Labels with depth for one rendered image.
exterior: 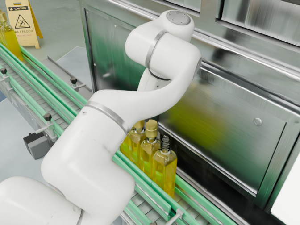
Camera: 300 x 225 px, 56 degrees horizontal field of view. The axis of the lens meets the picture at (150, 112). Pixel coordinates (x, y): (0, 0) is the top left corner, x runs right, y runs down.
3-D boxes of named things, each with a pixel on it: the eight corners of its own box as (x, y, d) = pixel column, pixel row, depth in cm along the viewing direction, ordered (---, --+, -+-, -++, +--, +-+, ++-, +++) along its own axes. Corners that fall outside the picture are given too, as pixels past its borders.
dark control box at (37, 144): (52, 152, 126) (47, 139, 121) (35, 161, 122) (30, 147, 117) (43, 142, 131) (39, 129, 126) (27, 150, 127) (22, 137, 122)
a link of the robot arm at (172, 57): (87, 120, 50) (147, 42, 59) (149, 156, 48) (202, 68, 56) (78, 97, 43) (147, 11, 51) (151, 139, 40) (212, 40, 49)
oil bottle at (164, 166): (174, 194, 94) (179, 151, 80) (163, 204, 91) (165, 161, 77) (163, 184, 97) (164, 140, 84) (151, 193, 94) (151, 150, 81)
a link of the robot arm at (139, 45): (170, 52, 47) (122, 29, 48) (158, 95, 55) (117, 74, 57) (202, 15, 56) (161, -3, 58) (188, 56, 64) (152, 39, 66)
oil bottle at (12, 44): (24, 60, 165) (9, 12, 148) (14, 63, 162) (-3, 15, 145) (20, 56, 169) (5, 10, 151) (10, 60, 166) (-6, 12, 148)
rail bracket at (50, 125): (60, 140, 114) (52, 115, 106) (43, 149, 110) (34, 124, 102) (55, 135, 116) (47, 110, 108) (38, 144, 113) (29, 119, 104)
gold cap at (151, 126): (160, 134, 82) (160, 123, 79) (151, 140, 80) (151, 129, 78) (152, 128, 84) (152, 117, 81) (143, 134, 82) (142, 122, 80)
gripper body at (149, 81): (169, 48, 68) (160, 81, 77) (137, 62, 63) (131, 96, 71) (191, 66, 65) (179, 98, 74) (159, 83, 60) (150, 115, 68)
